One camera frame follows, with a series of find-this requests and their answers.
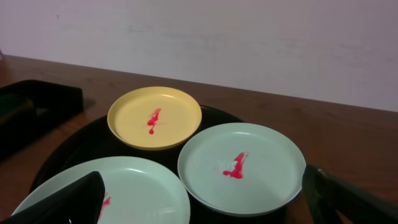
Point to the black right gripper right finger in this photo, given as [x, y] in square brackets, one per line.
[327, 196]

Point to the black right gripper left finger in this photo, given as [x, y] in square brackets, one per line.
[79, 202]

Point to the light green plate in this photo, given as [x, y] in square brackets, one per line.
[241, 169]
[137, 191]

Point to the yellow plastic plate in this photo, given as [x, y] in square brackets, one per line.
[154, 118]

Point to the green yellow sponge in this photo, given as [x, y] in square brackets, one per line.
[15, 107]

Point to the round black tray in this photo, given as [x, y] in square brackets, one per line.
[95, 141]

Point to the black rectangular sponge tray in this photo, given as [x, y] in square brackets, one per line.
[54, 104]

